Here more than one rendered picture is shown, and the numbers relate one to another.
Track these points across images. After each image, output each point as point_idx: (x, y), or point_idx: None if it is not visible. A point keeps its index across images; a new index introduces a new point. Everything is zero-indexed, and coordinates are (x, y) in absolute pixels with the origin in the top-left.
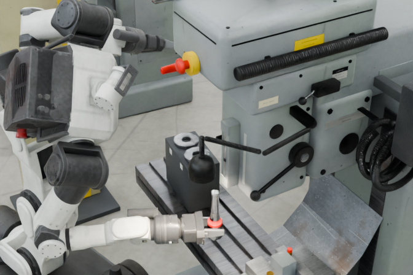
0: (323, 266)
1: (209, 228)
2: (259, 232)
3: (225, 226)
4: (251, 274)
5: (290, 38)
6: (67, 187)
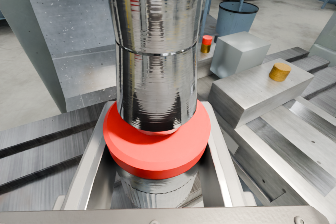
0: (200, 45)
1: (216, 163)
2: (81, 116)
3: (25, 175)
4: (259, 110)
5: None
6: None
